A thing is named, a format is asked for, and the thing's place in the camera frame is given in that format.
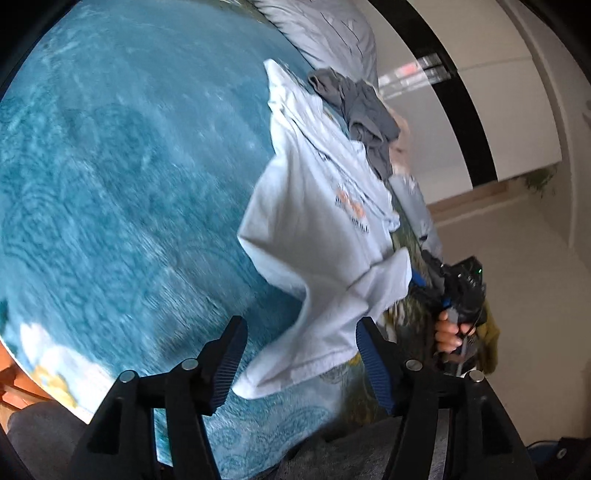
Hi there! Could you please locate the white printed t-shirt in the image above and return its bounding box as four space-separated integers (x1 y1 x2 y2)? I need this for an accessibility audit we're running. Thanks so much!
233 60 411 399

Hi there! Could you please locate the person's right hand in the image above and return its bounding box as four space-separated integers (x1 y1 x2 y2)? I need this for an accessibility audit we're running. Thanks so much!
435 311 476 354

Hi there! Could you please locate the yellow knitted garment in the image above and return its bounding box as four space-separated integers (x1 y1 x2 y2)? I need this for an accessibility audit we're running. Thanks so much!
476 302 501 375

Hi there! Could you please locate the green potted plant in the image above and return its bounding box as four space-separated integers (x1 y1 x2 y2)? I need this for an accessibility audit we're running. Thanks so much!
523 165 557 197

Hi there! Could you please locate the white black striped wardrobe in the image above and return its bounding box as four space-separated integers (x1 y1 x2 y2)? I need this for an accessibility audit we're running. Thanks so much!
358 1 562 204

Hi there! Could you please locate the grey crumpled garment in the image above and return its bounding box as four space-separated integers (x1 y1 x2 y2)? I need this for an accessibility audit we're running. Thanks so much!
308 69 401 180

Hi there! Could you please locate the grey sweatpants leg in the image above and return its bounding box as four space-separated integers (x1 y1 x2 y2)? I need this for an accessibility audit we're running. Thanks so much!
7 402 401 479

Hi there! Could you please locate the teal floral blanket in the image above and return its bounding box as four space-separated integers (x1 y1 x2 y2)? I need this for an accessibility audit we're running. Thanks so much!
0 0 435 480

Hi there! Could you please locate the light blue floral duvet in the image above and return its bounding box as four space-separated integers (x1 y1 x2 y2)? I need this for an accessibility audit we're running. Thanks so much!
253 1 443 257

